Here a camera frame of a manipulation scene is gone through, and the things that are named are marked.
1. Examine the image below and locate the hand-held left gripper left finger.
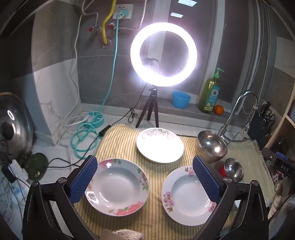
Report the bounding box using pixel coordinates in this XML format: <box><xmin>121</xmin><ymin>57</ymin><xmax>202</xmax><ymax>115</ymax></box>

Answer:
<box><xmin>22</xmin><ymin>155</ymin><xmax>98</xmax><ymax>240</ymax></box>

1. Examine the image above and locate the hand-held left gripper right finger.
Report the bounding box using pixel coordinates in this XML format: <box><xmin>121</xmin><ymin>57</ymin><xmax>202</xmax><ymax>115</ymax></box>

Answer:
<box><xmin>192</xmin><ymin>155</ymin><xmax>271</xmax><ymax>240</ymax></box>

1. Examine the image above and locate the large steel bowl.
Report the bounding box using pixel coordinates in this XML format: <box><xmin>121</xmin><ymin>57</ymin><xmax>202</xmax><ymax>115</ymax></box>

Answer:
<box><xmin>195</xmin><ymin>130</ymin><xmax>228</xmax><ymax>164</ymax></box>

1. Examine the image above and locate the person's right hand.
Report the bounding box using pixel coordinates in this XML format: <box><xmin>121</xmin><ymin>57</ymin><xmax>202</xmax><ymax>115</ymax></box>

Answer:
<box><xmin>267</xmin><ymin>178</ymin><xmax>295</xmax><ymax>220</ymax></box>

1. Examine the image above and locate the small floral white plate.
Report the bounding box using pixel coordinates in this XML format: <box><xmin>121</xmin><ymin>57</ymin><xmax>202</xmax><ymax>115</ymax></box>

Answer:
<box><xmin>161</xmin><ymin>166</ymin><xmax>225</xmax><ymax>227</ymax></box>

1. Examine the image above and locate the small steel bowl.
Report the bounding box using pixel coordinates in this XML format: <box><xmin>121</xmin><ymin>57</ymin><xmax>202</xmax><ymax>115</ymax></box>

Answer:
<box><xmin>224</xmin><ymin>158</ymin><xmax>244</xmax><ymax>183</ymax></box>

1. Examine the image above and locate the green striped cloth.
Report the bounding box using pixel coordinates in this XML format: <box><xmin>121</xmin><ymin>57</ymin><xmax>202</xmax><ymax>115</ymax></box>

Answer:
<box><xmin>227</xmin><ymin>140</ymin><xmax>276</xmax><ymax>206</ymax></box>

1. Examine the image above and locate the large floral white plate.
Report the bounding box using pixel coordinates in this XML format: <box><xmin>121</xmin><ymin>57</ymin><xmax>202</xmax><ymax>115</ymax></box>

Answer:
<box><xmin>85</xmin><ymin>158</ymin><xmax>150</xmax><ymax>216</ymax></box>

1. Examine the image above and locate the wooden shelf unit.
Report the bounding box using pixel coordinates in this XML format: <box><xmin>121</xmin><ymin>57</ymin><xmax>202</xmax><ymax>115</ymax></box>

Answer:
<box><xmin>263</xmin><ymin>92</ymin><xmax>295</xmax><ymax>153</ymax></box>

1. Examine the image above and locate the black knife block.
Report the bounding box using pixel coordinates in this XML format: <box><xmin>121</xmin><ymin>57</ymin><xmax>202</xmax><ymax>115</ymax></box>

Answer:
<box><xmin>250</xmin><ymin>102</ymin><xmax>277</xmax><ymax>148</ymax></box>

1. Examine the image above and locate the dark green round device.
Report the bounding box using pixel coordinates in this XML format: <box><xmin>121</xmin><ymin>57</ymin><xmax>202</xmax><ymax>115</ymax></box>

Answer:
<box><xmin>18</xmin><ymin>152</ymin><xmax>49</xmax><ymax>181</ymax></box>

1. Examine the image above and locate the yellow striped cloth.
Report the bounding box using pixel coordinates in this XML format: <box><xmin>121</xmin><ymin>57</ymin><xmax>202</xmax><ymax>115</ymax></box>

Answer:
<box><xmin>74</xmin><ymin>124</ymin><xmax>231</xmax><ymax>240</ymax></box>

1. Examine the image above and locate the white plate with leaf print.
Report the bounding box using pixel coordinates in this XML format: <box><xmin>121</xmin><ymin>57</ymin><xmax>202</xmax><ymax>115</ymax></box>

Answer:
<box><xmin>136</xmin><ymin>127</ymin><xmax>184</xmax><ymax>164</ymax></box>

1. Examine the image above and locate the round teal power strip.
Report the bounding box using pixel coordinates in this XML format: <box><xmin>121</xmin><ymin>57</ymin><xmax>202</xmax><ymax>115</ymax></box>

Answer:
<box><xmin>84</xmin><ymin>111</ymin><xmax>105</xmax><ymax>128</ymax></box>

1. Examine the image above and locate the beige towel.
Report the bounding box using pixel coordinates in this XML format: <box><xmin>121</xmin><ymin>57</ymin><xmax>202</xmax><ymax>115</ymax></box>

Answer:
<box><xmin>101</xmin><ymin>228</ymin><xmax>144</xmax><ymax>240</ymax></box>

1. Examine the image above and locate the chrome faucet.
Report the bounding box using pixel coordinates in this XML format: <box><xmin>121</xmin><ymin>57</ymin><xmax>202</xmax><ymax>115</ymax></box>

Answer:
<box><xmin>218</xmin><ymin>90</ymin><xmax>260</xmax><ymax>145</ymax></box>

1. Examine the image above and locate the blue ribbed cup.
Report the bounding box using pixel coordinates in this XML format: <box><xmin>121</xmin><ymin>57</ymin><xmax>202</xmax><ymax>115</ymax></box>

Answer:
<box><xmin>172</xmin><ymin>91</ymin><xmax>192</xmax><ymax>109</ymax></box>

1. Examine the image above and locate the green dish soap bottle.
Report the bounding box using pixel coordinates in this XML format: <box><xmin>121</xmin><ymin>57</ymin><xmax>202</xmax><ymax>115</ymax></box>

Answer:
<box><xmin>198</xmin><ymin>67</ymin><xmax>225</xmax><ymax>114</ymax></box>

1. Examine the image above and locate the steel pot lid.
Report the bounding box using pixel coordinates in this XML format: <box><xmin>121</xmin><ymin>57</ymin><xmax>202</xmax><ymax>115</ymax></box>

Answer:
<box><xmin>0</xmin><ymin>92</ymin><xmax>35</xmax><ymax>160</ymax></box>

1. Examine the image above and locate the black mini tripod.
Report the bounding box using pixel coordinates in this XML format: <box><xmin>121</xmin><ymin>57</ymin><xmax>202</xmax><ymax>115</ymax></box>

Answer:
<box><xmin>136</xmin><ymin>84</ymin><xmax>160</xmax><ymax>128</ymax></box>

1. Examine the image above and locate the thin black cable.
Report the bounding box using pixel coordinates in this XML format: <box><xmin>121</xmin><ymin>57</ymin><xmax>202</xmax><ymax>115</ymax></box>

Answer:
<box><xmin>0</xmin><ymin>138</ymin><xmax>81</xmax><ymax>192</ymax></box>

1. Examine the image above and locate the black inline cable switch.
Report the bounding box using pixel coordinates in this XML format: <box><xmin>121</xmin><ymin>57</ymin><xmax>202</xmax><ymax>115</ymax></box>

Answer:
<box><xmin>99</xmin><ymin>125</ymin><xmax>112</xmax><ymax>136</ymax></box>

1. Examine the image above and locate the black ring light cable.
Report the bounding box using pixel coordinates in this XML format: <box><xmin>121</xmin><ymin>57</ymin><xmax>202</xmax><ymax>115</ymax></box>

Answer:
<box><xmin>128</xmin><ymin>83</ymin><xmax>148</xmax><ymax>124</ymax></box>

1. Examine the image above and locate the white cable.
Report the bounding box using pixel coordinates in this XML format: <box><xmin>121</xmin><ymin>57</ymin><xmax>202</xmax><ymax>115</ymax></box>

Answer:
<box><xmin>61</xmin><ymin>14</ymin><xmax>97</xmax><ymax>134</ymax></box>

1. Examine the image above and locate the teal power cable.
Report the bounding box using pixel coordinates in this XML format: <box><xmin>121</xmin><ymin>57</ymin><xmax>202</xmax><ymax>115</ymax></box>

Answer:
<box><xmin>70</xmin><ymin>14</ymin><xmax>122</xmax><ymax>158</ymax></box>

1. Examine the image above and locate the yellow gas hose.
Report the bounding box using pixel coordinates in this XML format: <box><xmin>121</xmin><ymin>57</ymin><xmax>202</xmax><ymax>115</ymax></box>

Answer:
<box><xmin>101</xmin><ymin>0</ymin><xmax>117</xmax><ymax>45</ymax></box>

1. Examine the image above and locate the white wall outlet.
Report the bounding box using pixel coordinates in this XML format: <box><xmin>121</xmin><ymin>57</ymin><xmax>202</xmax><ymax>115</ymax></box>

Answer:
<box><xmin>112</xmin><ymin>4</ymin><xmax>133</xmax><ymax>19</ymax></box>

